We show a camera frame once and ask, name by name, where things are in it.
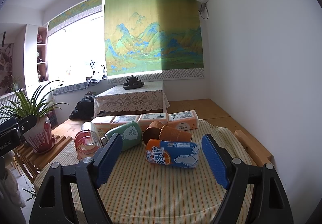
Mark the red striped glass cup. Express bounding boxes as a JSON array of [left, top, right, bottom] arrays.
[[74, 130, 101, 161]]

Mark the white clear cup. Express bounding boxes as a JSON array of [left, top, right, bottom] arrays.
[[80, 122, 106, 138]]

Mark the blue orange Arctic Ocean cup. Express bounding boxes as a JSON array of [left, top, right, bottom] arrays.
[[145, 139, 200, 168]]

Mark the green cup lying down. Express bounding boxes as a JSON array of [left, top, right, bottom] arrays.
[[100, 122, 142, 151]]

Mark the brown paper cup left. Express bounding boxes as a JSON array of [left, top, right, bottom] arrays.
[[142, 121, 164, 145]]

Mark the brown paper cup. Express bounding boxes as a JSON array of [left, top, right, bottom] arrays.
[[159, 125, 192, 142], [142, 121, 164, 145]]

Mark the brown paper cup right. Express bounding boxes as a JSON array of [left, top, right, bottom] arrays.
[[159, 125, 192, 142]]

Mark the wooden slatted stand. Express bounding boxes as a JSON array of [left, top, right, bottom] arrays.
[[14, 135, 73, 183]]

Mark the white red plant pot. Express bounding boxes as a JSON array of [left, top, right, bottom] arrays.
[[24, 115, 56, 153]]

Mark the striped yellow tablecloth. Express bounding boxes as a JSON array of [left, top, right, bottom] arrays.
[[33, 119, 255, 224]]

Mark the black device at left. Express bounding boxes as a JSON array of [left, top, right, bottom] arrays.
[[0, 115, 37, 156]]

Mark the black bag on floor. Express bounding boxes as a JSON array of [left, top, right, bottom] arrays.
[[69, 95, 94, 120]]

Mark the green spider plant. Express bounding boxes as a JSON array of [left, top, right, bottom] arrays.
[[1, 80, 67, 120]]

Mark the wooden platform bench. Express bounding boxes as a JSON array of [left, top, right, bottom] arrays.
[[51, 98, 273, 167]]

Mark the orange tissue pack right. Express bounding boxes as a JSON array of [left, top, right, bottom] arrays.
[[168, 110, 199, 131]]

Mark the orange tissue pack middle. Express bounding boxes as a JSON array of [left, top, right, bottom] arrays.
[[137, 113, 168, 131]]

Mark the low table with lace cloth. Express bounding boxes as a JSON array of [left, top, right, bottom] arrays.
[[94, 81, 170, 116]]

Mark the green landscape roller blind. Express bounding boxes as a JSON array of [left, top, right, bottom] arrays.
[[104, 0, 204, 80]]

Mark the pink white wall shelf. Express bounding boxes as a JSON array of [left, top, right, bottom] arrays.
[[24, 24, 48, 87]]

